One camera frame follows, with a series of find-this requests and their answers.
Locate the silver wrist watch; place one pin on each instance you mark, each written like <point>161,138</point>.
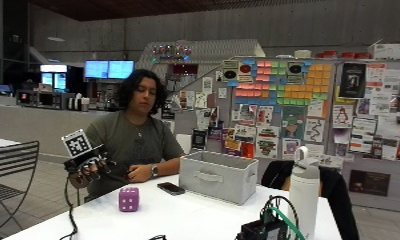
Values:
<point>153,170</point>

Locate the purple plush die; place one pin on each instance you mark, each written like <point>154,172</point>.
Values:
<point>128,199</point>

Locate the the person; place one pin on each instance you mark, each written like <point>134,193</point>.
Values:
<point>128,146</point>

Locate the white cube of black markers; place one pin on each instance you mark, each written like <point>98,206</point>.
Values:
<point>76,144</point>

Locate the black smartphone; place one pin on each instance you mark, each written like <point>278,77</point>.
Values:
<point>170,188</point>

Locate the grey fabric storage bin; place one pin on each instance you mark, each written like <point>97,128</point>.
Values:
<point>217,178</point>

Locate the black metal slatted chair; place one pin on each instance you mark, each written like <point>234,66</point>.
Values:
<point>8,173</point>

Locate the grey service counter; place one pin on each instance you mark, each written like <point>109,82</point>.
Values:
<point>31,123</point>

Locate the lit drinks fridge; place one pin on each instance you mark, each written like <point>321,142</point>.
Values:
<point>53,81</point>

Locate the lit white menu sign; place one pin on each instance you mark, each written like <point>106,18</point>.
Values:
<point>53,68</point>

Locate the black electronics box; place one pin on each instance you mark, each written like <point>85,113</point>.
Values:
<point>260,231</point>

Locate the staircase with coloured lights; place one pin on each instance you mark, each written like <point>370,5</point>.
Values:
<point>200,56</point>

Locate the white insulated water bottle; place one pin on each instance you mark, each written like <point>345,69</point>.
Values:
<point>303,196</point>

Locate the mosaic of coloured sticky notes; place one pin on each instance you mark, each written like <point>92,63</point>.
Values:
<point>281,83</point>

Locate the chair with black jacket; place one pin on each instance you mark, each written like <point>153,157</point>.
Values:
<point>337,200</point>

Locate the white round container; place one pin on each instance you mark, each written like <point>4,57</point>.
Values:
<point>302,53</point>

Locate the dark sign panel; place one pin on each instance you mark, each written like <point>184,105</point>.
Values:
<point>369,182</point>

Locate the group of paper posters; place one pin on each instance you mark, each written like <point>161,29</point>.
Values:
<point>367,113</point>

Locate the black framed poster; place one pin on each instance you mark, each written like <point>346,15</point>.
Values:
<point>351,80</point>

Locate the grey notice board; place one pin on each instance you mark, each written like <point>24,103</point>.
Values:
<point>386,133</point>

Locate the row of red bowls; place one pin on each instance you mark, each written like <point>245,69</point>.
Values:
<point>341,54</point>

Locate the blue wall screen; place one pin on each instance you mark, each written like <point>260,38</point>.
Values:
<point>120,69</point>
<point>96,69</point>

